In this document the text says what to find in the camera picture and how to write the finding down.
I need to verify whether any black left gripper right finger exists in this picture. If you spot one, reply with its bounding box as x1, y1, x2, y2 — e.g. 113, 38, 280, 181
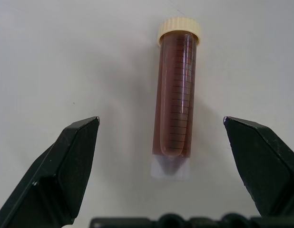
223, 115, 294, 218

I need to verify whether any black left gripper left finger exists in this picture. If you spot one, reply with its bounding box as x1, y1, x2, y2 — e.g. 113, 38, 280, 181
0, 116, 100, 228

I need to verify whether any brown liquid tube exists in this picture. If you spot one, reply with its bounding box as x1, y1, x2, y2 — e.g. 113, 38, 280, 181
150, 17, 202, 181

